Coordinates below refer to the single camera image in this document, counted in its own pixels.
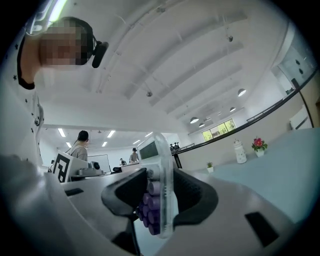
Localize person's head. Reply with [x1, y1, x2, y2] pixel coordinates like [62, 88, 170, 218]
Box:
[37, 16, 95, 67]

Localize white patterned bottle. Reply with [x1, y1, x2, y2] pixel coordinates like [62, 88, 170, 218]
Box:
[233, 138, 248, 165]

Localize white whiteboard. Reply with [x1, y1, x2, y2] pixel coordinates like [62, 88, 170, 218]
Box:
[87, 154, 111, 175]

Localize red flowers in white pot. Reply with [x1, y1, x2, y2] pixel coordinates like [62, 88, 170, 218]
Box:
[251, 136, 268, 158]

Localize black railing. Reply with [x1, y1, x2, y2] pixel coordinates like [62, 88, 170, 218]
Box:
[171, 67, 320, 169]

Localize clear calculator with purple keys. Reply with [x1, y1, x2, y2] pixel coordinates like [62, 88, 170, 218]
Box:
[136, 131, 180, 240]

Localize pale blue table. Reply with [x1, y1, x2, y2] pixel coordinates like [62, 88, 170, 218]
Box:
[132, 127, 320, 256]

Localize person's white starred shirt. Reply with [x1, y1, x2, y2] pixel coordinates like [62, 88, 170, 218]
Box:
[0, 24, 46, 168]

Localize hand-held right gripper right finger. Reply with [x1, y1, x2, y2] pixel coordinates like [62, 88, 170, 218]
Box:
[159, 167, 300, 256]

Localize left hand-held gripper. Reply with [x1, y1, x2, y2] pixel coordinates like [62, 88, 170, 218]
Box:
[51, 149, 105, 184]

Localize group of ceiling light panels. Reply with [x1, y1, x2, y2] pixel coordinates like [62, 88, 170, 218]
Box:
[56, 127, 154, 149]

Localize white wall unit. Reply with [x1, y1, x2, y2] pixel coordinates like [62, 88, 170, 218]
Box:
[289, 104, 311, 131]

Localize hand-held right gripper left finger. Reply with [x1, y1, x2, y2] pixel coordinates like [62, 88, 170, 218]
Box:
[44, 167, 149, 256]

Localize black head-worn camera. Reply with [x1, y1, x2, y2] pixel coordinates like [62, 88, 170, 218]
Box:
[91, 32, 110, 69]

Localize wide window with greenery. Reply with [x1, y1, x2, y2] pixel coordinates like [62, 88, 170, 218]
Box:
[201, 118, 237, 142]

